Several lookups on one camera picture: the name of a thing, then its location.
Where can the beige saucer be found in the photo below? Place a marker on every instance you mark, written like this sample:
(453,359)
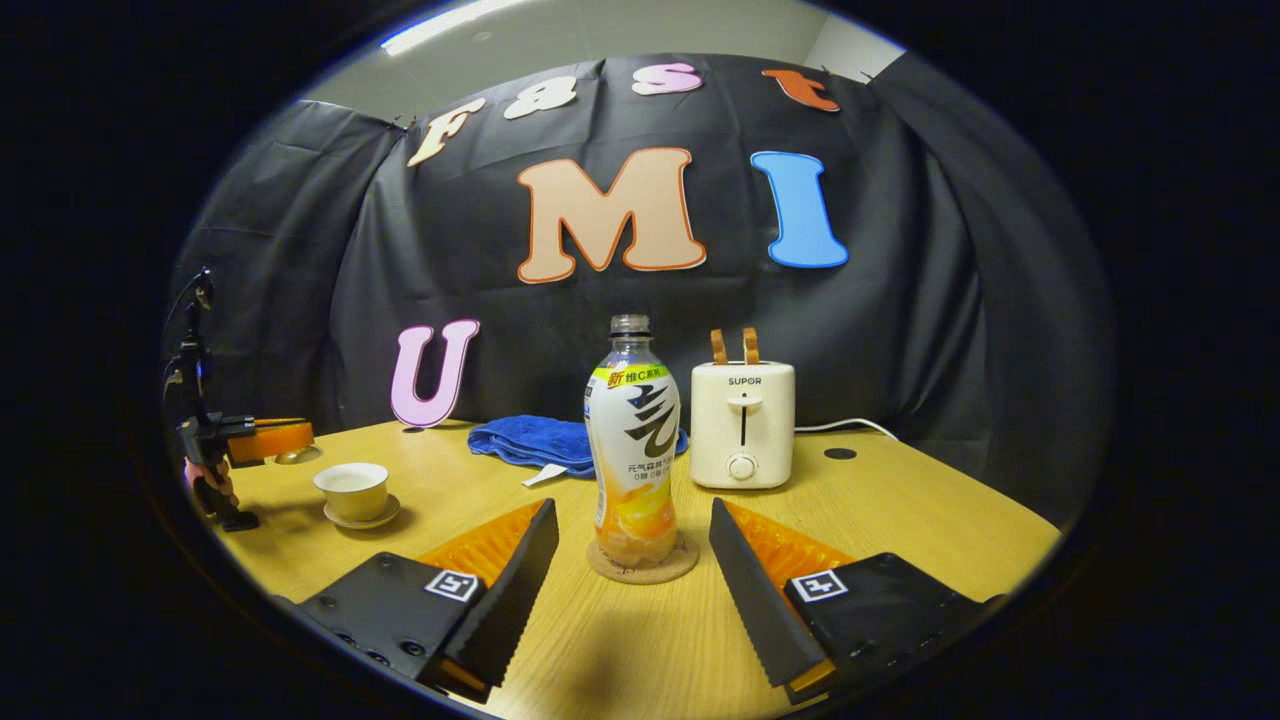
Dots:
(385,518)

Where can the beige teacup lid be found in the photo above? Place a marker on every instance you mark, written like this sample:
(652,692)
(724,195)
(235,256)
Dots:
(298,456)

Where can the white toaster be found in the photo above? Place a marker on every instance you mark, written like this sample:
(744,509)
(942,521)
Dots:
(765,430)

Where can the labelled plastic water bottle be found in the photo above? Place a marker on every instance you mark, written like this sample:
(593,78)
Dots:
(635,430)

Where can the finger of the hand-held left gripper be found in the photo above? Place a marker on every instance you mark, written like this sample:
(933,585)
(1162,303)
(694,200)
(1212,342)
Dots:
(275,437)

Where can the ceiling light panel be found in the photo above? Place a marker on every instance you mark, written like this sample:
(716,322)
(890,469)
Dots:
(450,22)

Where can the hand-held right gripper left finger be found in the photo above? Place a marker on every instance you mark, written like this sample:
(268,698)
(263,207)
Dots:
(510,590)

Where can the beige teacup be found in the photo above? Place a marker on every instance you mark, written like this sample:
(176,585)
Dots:
(352,492)

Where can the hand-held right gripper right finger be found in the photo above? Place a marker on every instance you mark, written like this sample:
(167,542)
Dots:
(760,600)

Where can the round cork coaster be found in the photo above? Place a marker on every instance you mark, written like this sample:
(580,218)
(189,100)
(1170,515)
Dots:
(680,565)

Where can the toast bread slice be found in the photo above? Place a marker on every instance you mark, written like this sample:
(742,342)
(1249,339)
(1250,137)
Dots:
(751,345)
(719,346)

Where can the black backdrop cloth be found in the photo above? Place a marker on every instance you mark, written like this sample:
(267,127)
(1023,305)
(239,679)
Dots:
(900,300)

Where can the blue towel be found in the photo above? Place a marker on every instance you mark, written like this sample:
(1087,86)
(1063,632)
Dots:
(530,440)

